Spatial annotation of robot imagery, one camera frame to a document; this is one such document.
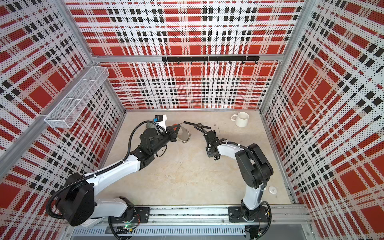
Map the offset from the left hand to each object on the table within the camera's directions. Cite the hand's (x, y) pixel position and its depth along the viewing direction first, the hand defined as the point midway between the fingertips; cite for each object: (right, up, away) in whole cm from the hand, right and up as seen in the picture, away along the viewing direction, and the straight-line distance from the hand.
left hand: (181, 127), depth 78 cm
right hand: (+20, -16, +18) cm, 31 cm away
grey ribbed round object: (-13, +1, -10) cm, 16 cm away
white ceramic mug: (+40, +5, +27) cm, 49 cm away
